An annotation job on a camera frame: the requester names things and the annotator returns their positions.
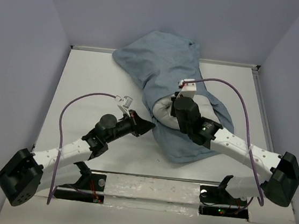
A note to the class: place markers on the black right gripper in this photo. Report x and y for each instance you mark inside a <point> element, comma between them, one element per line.
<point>173,110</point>

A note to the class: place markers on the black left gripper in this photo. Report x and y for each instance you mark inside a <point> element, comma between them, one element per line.
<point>138,126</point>

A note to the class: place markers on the white pillow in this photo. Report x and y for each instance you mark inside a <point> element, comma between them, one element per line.
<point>162,109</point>

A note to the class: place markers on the blue-grey fabric pillowcase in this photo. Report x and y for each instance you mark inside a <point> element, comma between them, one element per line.
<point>157,62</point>

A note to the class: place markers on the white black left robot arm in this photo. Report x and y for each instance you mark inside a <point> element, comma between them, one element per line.
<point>26,172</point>

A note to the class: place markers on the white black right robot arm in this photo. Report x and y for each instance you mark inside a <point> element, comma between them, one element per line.
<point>275,176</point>

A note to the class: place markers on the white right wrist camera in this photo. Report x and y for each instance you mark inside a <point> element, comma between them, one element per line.
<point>187,88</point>

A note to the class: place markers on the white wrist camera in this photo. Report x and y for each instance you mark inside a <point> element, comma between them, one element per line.
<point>124,103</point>
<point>187,88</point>

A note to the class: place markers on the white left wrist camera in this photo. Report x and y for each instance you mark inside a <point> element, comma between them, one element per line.
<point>124,103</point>

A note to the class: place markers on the aluminium front table rail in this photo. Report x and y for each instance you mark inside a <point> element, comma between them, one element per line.
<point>212,183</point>

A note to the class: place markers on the aluminium table rail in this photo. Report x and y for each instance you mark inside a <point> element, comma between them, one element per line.
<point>212,183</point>
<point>261,103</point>
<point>225,63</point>

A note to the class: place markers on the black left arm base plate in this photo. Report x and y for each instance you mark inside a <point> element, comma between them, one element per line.
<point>89,188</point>

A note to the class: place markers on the aluminium right table rail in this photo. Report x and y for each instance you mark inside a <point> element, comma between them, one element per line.
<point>261,103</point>

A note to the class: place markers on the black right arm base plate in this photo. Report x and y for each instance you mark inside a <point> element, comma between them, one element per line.
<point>216,201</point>

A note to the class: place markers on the aluminium back table rail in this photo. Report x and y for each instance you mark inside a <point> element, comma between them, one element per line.
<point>225,63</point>

